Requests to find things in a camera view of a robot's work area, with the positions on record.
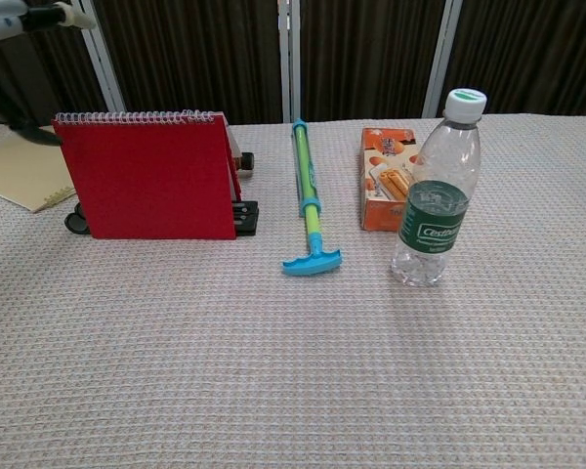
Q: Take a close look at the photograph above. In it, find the dark folding screen panel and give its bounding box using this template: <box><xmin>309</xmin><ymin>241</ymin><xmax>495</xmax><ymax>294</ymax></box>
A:
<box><xmin>0</xmin><ymin>0</ymin><xmax>126</xmax><ymax>126</ymax></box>
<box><xmin>422</xmin><ymin>0</ymin><xmax>586</xmax><ymax>118</ymax></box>
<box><xmin>276</xmin><ymin>0</ymin><xmax>465</xmax><ymax>123</ymax></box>
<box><xmin>75</xmin><ymin>0</ymin><xmax>294</xmax><ymax>126</ymax></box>

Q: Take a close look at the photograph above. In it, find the clear water bottle green label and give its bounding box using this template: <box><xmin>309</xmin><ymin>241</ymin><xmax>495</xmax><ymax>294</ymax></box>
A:
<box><xmin>389</xmin><ymin>87</ymin><xmax>489</xmax><ymax>288</ymax></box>

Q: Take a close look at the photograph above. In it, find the black round object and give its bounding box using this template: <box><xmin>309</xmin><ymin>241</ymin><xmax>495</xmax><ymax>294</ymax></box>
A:
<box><xmin>63</xmin><ymin>201</ymin><xmax>93</xmax><ymax>236</ymax></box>

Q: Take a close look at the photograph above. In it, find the beige spiral notebook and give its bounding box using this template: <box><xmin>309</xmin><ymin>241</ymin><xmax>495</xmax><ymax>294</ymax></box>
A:
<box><xmin>0</xmin><ymin>124</ymin><xmax>78</xmax><ymax>215</ymax></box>

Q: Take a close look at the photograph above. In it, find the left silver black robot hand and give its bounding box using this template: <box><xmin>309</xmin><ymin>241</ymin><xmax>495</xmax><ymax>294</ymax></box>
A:
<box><xmin>0</xmin><ymin>0</ymin><xmax>98</xmax><ymax>149</ymax></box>

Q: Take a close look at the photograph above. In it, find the orange snack box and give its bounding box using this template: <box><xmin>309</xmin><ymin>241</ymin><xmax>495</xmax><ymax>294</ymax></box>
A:
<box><xmin>359</xmin><ymin>127</ymin><xmax>425</xmax><ymax>233</ymax></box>

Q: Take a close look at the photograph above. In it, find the green blue toy water pump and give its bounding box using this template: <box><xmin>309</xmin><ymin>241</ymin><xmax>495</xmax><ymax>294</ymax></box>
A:
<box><xmin>280</xmin><ymin>117</ymin><xmax>345</xmax><ymax>278</ymax></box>

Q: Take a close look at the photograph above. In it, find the brown drink bottle green label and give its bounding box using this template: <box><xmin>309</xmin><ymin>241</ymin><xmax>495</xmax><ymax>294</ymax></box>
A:
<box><xmin>233</xmin><ymin>150</ymin><xmax>256</xmax><ymax>180</ymax></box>

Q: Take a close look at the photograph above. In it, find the woven beige tablecloth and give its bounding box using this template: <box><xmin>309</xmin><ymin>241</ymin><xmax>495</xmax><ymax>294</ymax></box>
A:
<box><xmin>0</xmin><ymin>112</ymin><xmax>586</xmax><ymax>469</ymax></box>

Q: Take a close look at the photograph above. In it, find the black hole punch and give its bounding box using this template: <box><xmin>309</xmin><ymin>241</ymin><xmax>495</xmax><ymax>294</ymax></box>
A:
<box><xmin>231</xmin><ymin>199</ymin><xmax>261</xmax><ymax>238</ymax></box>

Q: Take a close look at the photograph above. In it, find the red spiral desk calendar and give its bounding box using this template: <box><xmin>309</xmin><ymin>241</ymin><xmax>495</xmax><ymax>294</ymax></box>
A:
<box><xmin>52</xmin><ymin>108</ymin><xmax>241</xmax><ymax>241</ymax></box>

